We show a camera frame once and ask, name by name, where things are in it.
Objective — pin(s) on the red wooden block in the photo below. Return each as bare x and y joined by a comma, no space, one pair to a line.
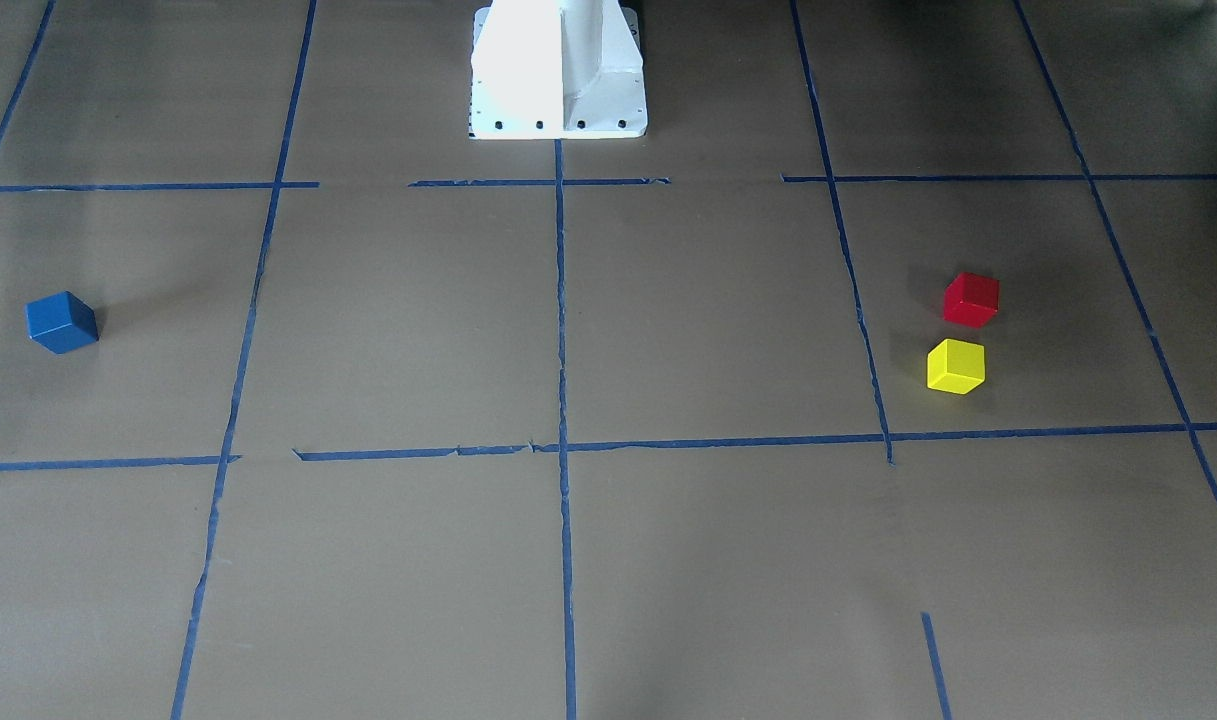
971,299

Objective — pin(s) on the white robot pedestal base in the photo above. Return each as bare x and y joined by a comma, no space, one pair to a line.
549,70

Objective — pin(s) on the blue wooden block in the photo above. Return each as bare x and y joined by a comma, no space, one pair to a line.
61,323

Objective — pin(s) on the yellow wooden block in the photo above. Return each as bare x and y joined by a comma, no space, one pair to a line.
955,366

